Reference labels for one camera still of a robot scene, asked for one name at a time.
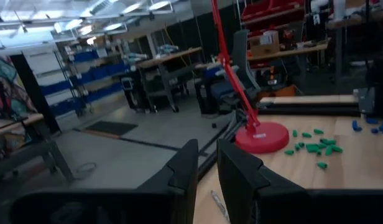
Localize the wooden side table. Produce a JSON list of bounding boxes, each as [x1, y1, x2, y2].
[[0, 113, 76, 184]]

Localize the colourful mural panel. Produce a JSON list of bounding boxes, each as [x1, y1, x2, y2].
[[0, 55, 39, 156]]

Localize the grey floor cable loop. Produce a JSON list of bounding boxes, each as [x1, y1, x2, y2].
[[75, 161, 98, 180]]

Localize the cardboard box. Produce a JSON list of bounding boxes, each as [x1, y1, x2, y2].
[[249, 30, 281, 57]]

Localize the metal shelf blue bins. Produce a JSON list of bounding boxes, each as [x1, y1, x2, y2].
[[39, 46, 130, 118]]

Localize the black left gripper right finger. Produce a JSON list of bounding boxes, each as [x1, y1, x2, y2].
[[216, 139, 311, 224]]

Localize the red desk lamp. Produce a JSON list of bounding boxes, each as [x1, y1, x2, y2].
[[210, 0, 290, 155]]

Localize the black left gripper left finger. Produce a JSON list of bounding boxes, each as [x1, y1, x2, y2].
[[137, 139, 199, 224]]

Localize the office chair blue seat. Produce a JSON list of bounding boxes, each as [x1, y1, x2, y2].
[[206, 29, 264, 114]]

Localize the wooden workbench on wheels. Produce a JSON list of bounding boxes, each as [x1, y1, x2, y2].
[[135, 46, 203, 113]]

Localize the long wooden workbench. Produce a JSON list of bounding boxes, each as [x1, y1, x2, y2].
[[247, 39, 331, 63]]

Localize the orange black vacuum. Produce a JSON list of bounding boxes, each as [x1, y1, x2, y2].
[[256, 62, 298, 99]]

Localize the dark floor mat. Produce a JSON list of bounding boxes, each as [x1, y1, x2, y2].
[[85, 120, 139, 137]]

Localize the red storage bins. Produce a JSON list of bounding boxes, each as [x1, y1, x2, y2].
[[241, 0, 306, 35]]

